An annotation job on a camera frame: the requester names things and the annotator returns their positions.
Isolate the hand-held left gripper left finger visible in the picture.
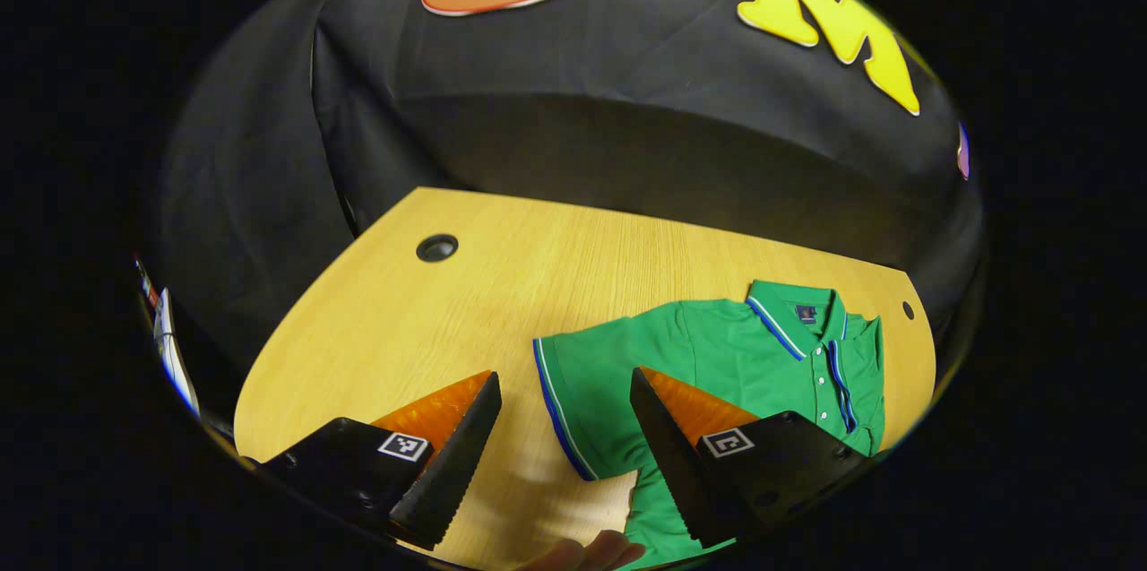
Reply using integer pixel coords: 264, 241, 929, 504
255, 371, 503, 551

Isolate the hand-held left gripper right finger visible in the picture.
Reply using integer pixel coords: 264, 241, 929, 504
629, 367, 868, 549

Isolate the green T-shirt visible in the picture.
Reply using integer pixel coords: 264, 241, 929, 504
532, 279, 888, 570

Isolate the black backdrop cloth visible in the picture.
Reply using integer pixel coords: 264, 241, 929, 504
152, 0, 987, 428

